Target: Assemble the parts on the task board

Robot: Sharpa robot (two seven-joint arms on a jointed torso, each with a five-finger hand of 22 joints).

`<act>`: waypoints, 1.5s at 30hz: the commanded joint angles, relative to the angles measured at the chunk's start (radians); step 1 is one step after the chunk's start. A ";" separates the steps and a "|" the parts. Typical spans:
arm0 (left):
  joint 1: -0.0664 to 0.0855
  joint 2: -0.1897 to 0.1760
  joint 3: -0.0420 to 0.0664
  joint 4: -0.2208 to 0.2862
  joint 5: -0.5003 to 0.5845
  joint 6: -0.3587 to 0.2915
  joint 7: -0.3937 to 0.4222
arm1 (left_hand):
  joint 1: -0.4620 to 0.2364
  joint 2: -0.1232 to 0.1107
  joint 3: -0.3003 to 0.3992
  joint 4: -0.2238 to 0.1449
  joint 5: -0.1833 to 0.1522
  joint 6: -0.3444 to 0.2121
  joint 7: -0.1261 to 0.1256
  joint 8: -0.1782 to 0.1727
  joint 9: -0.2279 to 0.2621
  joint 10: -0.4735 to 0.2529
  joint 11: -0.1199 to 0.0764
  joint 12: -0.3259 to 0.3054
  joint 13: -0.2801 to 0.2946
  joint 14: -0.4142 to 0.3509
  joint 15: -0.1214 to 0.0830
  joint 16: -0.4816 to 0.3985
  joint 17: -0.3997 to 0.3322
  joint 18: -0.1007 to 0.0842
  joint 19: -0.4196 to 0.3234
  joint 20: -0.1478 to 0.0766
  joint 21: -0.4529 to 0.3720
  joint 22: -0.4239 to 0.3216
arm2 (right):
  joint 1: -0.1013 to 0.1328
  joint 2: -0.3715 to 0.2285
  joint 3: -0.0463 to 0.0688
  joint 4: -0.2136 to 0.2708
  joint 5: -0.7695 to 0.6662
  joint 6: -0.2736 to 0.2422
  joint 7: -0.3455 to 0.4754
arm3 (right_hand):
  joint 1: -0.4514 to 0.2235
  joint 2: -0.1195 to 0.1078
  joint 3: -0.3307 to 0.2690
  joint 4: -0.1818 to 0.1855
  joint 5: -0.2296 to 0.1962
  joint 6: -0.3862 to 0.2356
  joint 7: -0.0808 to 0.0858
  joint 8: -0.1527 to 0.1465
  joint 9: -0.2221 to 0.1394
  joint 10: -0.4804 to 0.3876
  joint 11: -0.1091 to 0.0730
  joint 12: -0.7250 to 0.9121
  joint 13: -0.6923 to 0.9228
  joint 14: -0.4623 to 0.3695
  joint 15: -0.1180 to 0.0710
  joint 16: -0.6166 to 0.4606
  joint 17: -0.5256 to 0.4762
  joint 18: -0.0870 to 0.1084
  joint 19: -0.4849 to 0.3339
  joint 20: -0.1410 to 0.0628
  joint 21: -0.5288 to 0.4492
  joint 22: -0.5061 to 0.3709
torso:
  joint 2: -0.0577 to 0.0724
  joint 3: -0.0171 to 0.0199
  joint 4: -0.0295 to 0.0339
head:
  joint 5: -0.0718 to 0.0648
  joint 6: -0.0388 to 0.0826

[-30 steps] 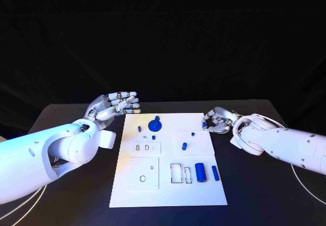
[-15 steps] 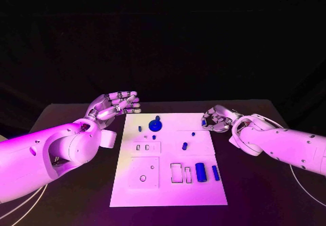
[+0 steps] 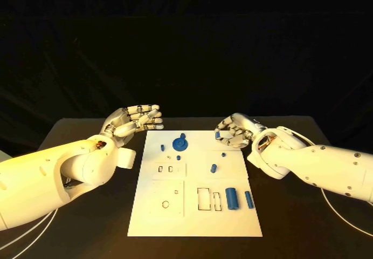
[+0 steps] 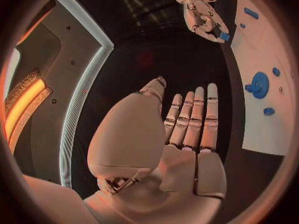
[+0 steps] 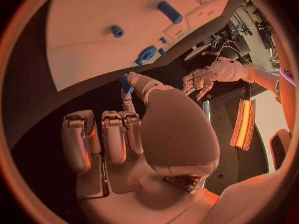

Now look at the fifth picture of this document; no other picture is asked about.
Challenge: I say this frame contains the blue gear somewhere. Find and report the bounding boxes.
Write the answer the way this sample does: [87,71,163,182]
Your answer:
[135,45,158,66]

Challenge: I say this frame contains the white task board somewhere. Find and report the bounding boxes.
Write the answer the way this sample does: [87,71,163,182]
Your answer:
[45,0,235,93]

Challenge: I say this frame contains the long blue cylinder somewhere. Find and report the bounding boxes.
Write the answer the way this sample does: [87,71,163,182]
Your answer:
[156,0,184,25]

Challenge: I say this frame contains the short blue cylinder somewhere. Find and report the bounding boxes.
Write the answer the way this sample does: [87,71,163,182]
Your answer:
[111,25,125,38]

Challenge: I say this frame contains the workshop desk with equipment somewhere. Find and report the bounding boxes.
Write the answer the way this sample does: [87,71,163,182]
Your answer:
[183,0,281,73]

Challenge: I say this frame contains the glowing light bar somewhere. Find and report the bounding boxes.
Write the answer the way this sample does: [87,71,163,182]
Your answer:
[229,95,256,151]

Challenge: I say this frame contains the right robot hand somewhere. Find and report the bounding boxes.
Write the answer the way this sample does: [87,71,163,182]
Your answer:
[60,71,222,221]

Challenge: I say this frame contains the blue block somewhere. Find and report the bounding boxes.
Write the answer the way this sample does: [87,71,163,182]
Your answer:
[119,73,136,95]

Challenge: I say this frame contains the white cable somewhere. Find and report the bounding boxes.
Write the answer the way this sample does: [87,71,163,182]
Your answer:
[217,40,247,63]

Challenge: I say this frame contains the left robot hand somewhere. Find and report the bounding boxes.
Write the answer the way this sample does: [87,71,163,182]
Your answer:
[181,66,217,102]

